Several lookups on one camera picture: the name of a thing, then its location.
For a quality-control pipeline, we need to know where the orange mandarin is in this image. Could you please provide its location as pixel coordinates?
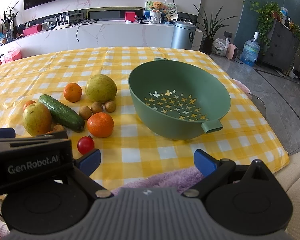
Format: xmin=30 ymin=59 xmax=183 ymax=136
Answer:
xmin=23 ymin=100 xmax=36 ymax=111
xmin=63 ymin=82 xmax=82 ymax=102
xmin=87 ymin=112 xmax=114 ymax=138

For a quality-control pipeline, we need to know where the red box on counter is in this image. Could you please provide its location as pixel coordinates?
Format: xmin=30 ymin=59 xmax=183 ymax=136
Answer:
xmin=125 ymin=11 xmax=136 ymax=22

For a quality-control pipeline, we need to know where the dark grey drawer cabinet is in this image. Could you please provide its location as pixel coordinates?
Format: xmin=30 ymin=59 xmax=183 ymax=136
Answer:
xmin=261 ymin=20 xmax=299 ymax=71

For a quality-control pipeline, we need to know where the pink container near table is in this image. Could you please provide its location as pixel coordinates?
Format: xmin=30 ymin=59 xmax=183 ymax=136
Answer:
xmin=0 ymin=48 xmax=22 ymax=64

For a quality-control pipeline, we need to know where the orange mandarin front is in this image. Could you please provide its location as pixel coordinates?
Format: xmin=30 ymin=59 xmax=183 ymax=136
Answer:
xmin=87 ymin=112 xmax=114 ymax=138

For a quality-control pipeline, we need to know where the blue water jug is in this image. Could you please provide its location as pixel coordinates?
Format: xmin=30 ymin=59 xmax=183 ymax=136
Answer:
xmin=239 ymin=32 xmax=260 ymax=67

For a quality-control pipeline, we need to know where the potted long-leaf plant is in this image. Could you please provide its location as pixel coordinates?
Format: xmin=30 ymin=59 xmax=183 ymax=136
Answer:
xmin=194 ymin=5 xmax=236 ymax=55

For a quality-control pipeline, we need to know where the green colander bowl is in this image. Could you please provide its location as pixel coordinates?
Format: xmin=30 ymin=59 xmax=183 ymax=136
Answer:
xmin=128 ymin=58 xmax=231 ymax=140

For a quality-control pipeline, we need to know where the grey metal trash bin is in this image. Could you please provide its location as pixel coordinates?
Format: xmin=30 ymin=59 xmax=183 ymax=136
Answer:
xmin=171 ymin=21 xmax=196 ymax=50

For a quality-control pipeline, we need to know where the white marble tv counter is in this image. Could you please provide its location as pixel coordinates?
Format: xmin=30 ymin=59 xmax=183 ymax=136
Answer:
xmin=0 ymin=19 xmax=203 ymax=65

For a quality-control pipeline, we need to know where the large round yellow-green pear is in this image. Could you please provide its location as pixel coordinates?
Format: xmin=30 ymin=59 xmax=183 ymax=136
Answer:
xmin=85 ymin=74 xmax=117 ymax=103

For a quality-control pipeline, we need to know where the red cherry tomato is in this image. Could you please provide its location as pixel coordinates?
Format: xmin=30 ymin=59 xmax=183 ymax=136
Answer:
xmin=77 ymin=135 xmax=94 ymax=155

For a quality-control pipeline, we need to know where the orange mandarin back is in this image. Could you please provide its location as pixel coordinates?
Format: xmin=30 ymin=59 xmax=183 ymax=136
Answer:
xmin=63 ymin=82 xmax=82 ymax=102

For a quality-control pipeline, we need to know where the pink box on counter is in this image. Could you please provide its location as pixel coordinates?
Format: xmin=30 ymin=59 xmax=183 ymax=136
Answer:
xmin=23 ymin=24 xmax=42 ymax=36

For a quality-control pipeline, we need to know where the teddy bear toy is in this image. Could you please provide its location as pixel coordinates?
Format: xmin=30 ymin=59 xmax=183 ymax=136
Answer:
xmin=150 ymin=1 xmax=164 ymax=24

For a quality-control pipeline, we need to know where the trailing green pothos plant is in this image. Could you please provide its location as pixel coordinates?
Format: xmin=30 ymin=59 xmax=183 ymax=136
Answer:
xmin=250 ymin=0 xmax=282 ymax=55

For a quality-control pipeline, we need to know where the yellow checkered tablecloth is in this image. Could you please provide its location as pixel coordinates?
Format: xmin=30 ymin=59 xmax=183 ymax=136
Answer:
xmin=0 ymin=47 xmax=289 ymax=190

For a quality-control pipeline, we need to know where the orange mandarin far left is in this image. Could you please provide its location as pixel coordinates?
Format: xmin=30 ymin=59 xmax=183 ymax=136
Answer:
xmin=23 ymin=100 xmax=36 ymax=111

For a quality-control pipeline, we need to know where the potted plant left counter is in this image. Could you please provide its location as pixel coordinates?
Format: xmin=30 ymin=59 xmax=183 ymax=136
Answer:
xmin=0 ymin=0 xmax=20 ymax=43

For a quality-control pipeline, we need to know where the purple fluffy cushion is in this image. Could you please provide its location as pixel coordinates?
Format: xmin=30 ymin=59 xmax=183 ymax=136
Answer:
xmin=111 ymin=166 xmax=204 ymax=195

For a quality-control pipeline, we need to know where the white plastic bag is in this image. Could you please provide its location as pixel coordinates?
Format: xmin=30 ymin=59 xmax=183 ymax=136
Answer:
xmin=212 ymin=37 xmax=229 ymax=56

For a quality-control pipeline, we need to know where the white wifi router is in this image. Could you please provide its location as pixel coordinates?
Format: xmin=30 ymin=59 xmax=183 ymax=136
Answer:
xmin=55 ymin=14 xmax=70 ymax=30

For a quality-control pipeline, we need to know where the green cucumber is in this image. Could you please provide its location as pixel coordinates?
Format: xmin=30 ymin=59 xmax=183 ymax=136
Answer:
xmin=38 ymin=94 xmax=85 ymax=132

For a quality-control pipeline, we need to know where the brown kiwi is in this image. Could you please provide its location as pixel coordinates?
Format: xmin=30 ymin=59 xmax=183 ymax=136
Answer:
xmin=79 ymin=106 xmax=92 ymax=120
xmin=104 ymin=100 xmax=116 ymax=113
xmin=52 ymin=124 xmax=65 ymax=132
xmin=91 ymin=102 xmax=103 ymax=114

